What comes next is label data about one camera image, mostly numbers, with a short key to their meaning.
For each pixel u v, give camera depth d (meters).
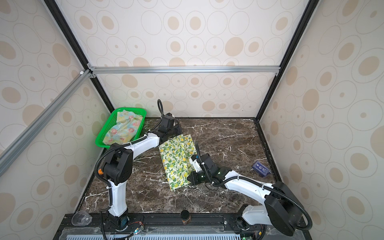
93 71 0.91
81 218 0.74
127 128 1.10
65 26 0.73
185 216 0.68
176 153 0.96
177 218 0.78
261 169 0.91
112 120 1.09
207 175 0.61
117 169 0.53
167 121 0.75
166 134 0.76
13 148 0.53
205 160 0.63
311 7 0.68
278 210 0.41
